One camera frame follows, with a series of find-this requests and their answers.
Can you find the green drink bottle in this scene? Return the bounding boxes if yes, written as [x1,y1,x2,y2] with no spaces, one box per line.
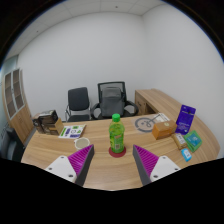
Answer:
[108,113,126,155]

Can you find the dark padded office chair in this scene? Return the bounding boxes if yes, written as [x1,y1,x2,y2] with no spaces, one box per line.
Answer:
[64,86,93,123]

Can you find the black mesh office chair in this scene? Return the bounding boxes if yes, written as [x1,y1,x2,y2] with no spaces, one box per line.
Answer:
[90,81,140,120]

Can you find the white printed sticker sheet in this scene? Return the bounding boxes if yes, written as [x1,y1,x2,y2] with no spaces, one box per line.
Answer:
[58,124,87,140]

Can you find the small tan box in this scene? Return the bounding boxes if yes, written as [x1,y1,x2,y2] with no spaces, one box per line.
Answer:
[170,132,188,150]

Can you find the wooden shelf cabinet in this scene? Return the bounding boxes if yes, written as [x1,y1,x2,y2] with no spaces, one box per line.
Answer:
[1,68,35,144]

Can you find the flat round red coaster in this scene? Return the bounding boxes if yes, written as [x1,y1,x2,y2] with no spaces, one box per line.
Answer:
[108,146,127,158]

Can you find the black leather armchair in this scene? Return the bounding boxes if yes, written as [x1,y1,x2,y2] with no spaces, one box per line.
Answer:
[0,126,28,161]

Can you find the purple package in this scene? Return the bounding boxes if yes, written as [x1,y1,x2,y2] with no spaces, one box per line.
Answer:
[175,104,197,135]

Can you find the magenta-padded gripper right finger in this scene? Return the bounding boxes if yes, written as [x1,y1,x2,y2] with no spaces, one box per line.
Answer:
[132,144,181,187]

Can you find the wooden side desk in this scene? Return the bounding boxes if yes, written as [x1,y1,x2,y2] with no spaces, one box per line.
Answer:
[134,88,188,116]

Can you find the dark brown cardboard box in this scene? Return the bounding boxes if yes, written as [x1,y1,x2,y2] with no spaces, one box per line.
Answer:
[32,109,59,134]

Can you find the small light blue box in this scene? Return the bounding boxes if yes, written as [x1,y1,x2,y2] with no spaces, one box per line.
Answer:
[180,148,193,163]

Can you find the orange-brown box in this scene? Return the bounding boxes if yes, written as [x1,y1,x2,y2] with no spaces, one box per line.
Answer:
[151,119,178,140]

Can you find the green flat box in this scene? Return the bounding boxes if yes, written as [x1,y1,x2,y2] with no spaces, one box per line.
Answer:
[182,129,203,153]

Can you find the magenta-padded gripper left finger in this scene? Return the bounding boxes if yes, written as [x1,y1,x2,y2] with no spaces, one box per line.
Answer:
[45,144,96,188]

